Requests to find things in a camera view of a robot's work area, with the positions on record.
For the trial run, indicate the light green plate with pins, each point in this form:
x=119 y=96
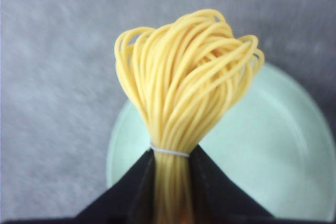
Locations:
x=277 y=147

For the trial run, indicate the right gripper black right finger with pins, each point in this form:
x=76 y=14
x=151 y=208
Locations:
x=217 y=199

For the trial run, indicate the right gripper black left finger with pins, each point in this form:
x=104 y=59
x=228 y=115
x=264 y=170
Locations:
x=128 y=201

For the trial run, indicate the yellow vermicelli bundle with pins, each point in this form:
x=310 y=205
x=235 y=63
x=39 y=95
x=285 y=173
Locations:
x=182 y=78

